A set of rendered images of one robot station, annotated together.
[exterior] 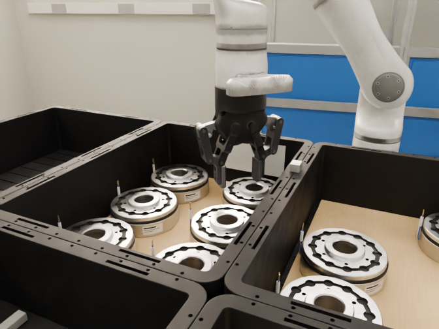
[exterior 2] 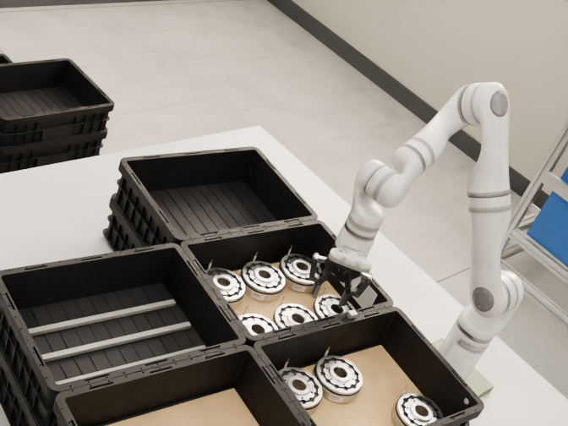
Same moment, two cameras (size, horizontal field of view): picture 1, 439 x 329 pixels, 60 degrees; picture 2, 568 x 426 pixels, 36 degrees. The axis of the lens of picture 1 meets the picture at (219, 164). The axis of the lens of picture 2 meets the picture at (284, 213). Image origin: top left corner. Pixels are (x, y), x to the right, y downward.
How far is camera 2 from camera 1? 1.36 m
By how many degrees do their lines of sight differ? 20
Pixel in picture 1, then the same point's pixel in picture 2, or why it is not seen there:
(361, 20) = (486, 242)
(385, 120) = (483, 320)
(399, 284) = (354, 408)
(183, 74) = (503, 53)
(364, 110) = not seen: hidden behind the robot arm
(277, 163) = (368, 302)
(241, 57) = (351, 238)
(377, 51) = (486, 270)
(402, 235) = (395, 395)
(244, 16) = (361, 220)
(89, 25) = not seen: outside the picture
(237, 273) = (262, 343)
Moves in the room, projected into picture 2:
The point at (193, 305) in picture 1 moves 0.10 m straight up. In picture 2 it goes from (237, 342) to (252, 305)
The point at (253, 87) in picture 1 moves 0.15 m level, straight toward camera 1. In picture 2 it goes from (342, 261) to (302, 290)
